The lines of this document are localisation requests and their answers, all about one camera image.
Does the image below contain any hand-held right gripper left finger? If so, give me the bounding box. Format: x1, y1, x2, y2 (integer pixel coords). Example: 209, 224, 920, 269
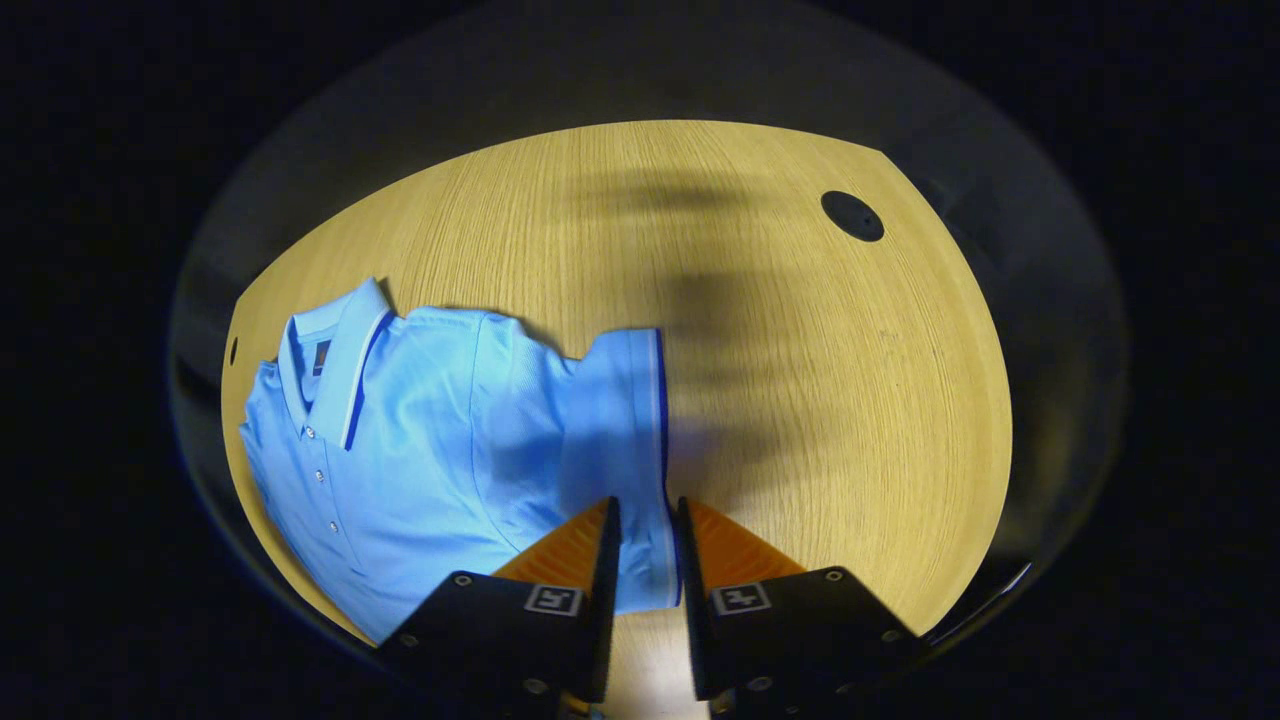
375, 495, 623, 720

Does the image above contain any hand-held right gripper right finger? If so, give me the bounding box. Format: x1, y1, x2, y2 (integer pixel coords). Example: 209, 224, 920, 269
676, 495, 926, 720

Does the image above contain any light blue T-shirt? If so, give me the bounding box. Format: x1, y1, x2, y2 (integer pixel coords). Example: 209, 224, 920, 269
238, 277, 683, 646

